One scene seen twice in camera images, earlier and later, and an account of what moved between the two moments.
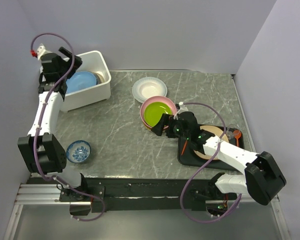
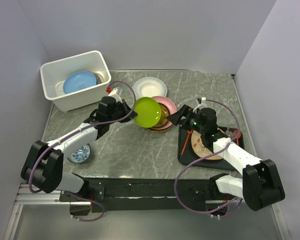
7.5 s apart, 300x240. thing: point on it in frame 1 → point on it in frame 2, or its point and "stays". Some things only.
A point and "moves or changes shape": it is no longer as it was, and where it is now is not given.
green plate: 153,112 moves or changes shape
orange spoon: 237,134 stays
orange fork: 184,147 stays
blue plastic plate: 80,80 stays
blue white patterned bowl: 78,151 stays
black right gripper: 169,119 → 176,117
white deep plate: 148,87 stays
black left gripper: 67,54 → 126,109
